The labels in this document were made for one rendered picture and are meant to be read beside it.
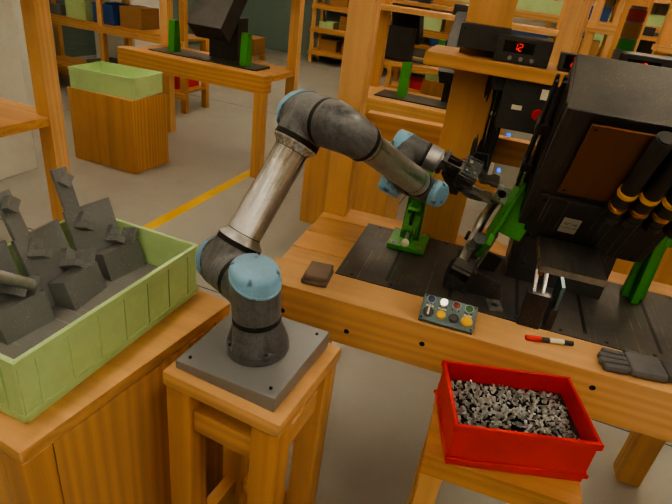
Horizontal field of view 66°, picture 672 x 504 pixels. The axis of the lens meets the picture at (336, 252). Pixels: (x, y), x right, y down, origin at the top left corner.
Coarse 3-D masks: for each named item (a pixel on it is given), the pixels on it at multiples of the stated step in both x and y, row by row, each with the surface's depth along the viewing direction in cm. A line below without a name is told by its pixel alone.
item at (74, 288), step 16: (0, 192) 126; (0, 208) 125; (16, 208) 127; (16, 224) 129; (48, 224) 138; (16, 240) 128; (48, 240) 137; (64, 240) 142; (32, 272) 132; (48, 272) 137; (64, 272) 142; (80, 272) 140; (96, 272) 145; (48, 288) 136; (64, 288) 135; (80, 288) 140; (96, 288) 145; (64, 304) 138; (80, 304) 139
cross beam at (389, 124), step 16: (368, 112) 193; (384, 128) 194; (400, 128) 192; (416, 128) 190; (432, 128) 188; (496, 144) 184; (512, 144) 182; (528, 144) 181; (496, 160) 186; (512, 160) 185
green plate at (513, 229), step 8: (520, 184) 145; (512, 192) 150; (520, 192) 143; (512, 200) 144; (520, 200) 145; (504, 208) 150; (512, 208) 146; (496, 216) 156; (504, 216) 147; (512, 216) 147; (496, 224) 149; (504, 224) 149; (512, 224) 148; (520, 224) 148; (488, 232) 155; (496, 232) 149; (504, 232) 150; (512, 232) 149; (520, 232) 149
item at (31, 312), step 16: (0, 256) 126; (16, 272) 130; (0, 288) 127; (0, 304) 126; (16, 304) 125; (32, 304) 128; (48, 304) 132; (0, 320) 122; (16, 320) 125; (32, 320) 128; (48, 320) 132; (0, 336) 123; (16, 336) 125
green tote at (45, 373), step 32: (64, 224) 157; (128, 224) 160; (160, 256) 161; (192, 256) 154; (128, 288) 130; (160, 288) 143; (192, 288) 159; (96, 320) 122; (128, 320) 134; (160, 320) 147; (32, 352) 107; (64, 352) 116; (96, 352) 126; (0, 384) 109; (32, 384) 110; (64, 384) 118; (32, 416) 112
